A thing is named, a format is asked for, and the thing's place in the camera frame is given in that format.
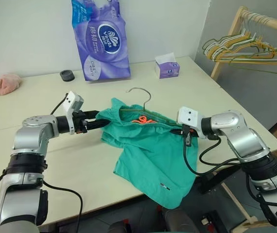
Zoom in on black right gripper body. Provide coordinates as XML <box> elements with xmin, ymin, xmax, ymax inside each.
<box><xmin>179</xmin><ymin>123</ymin><xmax>199</xmax><ymax>148</ymax></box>

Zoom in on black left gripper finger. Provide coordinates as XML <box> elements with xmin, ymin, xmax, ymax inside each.
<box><xmin>82</xmin><ymin>110</ymin><xmax>101</xmax><ymax>120</ymax></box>
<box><xmin>86</xmin><ymin>118</ymin><xmax>111</xmax><ymax>131</ymax></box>

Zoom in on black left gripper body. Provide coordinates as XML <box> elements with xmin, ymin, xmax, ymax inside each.
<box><xmin>73</xmin><ymin>110</ymin><xmax>89</xmax><ymax>135</ymax></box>

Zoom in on green shorts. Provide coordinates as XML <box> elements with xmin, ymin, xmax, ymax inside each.
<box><xmin>96</xmin><ymin>97</ymin><xmax>200</xmax><ymax>210</ymax></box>

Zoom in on olive wire hanger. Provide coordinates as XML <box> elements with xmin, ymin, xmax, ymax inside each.
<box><xmin>119</xmin><ymin>87</ymin><xmax>179</xmax><ymax>126</ymax></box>

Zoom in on white hanger on rack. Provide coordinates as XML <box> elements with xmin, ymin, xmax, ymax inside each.
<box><xmin>208</xmin><ymin>28</ymin><xmax>277</xmax><ymax>62</ymax></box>

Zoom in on green hanger on rack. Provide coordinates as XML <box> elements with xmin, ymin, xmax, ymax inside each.
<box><xmin>202</xmin><ymin>35</ymin><xmax>251</xmax><ymax>53</ymax></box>

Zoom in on olive hanger on rack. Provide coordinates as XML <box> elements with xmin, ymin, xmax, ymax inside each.
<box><xmin>228</xmin><ymin>24</ymin><xmax>277</xmax><ymax>75</ymax></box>

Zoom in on black round cap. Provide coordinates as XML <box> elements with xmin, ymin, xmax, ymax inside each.
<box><xmin>59</xmin><ymin>69</ymin><xmax>75</xmax><ymax>82</ymax></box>

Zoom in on black table brace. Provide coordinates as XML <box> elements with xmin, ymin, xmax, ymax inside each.
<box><xmin>198</xmin><ymin>166</ymin><xmax>242</xmax><ymax>195</ymax></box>

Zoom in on purple tissue box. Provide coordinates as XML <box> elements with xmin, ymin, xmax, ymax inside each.
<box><xmin>154</xmin><ymin>53</ymin><xmax>181</xmax><ymax>80</ymax></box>

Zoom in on purple toilet paper pack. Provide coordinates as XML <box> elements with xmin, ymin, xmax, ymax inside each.
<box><xmin>70</xmin><ymin>0</ymin><xmax>131</xmax><ymax>83</ymax></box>

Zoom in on pink cloth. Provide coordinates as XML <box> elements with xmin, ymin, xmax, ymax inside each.
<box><xmin>0</xmin><ymin>73</ymin><xmax>22</xmax><ymax>95</ymax></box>

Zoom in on grey rounded shape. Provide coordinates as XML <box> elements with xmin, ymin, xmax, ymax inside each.
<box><xmin>162</xmin><ymin>208</ymin><xmax>200</xmax><ymax>233</ymax></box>

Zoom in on black device with white tag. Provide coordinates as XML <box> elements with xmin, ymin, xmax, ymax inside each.
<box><xmin>200</xmin><ymin>210</ymin><xmax>228</xmax><ymax>233</ymax></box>

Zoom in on wooden clothes rack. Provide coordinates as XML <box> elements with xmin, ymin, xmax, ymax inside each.
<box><xmin>210</xmin><ymin>6</ymin><xmax>277</xmax><ymax>82</ymax></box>

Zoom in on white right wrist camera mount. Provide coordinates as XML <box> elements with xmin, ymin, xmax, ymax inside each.
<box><xmin>176</xmin><ymin>106</ymin><xmax>204</xmax><ymax>139</ymax></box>

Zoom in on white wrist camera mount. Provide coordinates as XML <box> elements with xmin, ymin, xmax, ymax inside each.
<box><xmin>176</xmin><ymin>106</ymin><xmax>204</xmax><ymax>139</ymax></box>
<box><xmin>64</xmin><ymin>91</ymin><xmax>85</xmax><ymax>134</ymax></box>

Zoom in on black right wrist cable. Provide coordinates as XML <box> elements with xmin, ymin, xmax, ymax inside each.
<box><xmin>183</xmin><ymin>137</ymin><xmax>245</xmax><ymax>177</ymax></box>

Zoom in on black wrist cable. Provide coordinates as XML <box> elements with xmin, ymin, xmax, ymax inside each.
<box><xmin>183</xmin><ymin>137</ymin><xmax>245</xmax><ymax>177</ymax></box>
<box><xmin>50</xmin><ymin>95</ymin><xmax>68</xmax><ymax>115</ymax></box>

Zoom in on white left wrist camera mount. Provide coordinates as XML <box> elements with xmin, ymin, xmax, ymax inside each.
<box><xmin>64</xmin><ymin>91</ymin><xmax>85</xmax><ymax>134</ymax></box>

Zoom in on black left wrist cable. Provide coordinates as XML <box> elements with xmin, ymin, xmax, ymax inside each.
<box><xmin>50</xmin><ymin>95</ymin><xmax>68</xmax><ymax>115</ymax></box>

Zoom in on black right upper arm cable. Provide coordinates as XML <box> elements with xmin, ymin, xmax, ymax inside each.
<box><xmin>246</xmin><ymin>176</ymin><xmax>277</xmax><ymax>228</ymax></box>

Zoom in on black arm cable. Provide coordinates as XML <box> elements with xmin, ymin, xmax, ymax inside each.
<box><xmin>246</xmin><ymin>176</ymin><xmax>277</xmax><ymax>228</ymax></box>
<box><xmin>0</xmin><ymin>173</ymin><xmax>84</xmax><ymax>233</ymax></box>

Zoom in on wooden frame leg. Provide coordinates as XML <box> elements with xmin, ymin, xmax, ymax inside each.
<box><xmin>220</xmin><ymin>182</ymin><xmax>267</xmax><ymax>228</ymax></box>

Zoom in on black left upper arm cable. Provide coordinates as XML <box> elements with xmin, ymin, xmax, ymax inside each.
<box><xmin>0</xmin><ymin>173</ymin><xmax>84</xmax><ymax>233</ymax></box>

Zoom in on bunch of wire hangers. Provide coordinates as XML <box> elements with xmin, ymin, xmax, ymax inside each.
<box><xmin>206</xmin><ymin>33</ymin><xmax>277</xmax><ymax>66</ymax></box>

